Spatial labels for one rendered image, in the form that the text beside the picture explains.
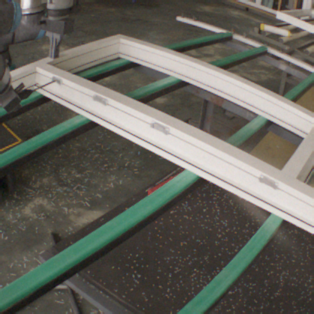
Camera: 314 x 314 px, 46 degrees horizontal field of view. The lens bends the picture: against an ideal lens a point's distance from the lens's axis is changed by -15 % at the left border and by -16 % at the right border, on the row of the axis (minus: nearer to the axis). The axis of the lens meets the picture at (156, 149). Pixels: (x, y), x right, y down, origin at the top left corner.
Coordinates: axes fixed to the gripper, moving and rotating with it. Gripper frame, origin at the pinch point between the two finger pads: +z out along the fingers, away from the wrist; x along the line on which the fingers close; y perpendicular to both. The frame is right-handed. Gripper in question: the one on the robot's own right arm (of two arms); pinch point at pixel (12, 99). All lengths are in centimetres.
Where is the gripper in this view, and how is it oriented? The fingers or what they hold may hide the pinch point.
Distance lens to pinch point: 111.4
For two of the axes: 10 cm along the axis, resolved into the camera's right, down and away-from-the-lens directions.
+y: 7.8, -6.1, 1.5
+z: -0.4, 1.9, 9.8
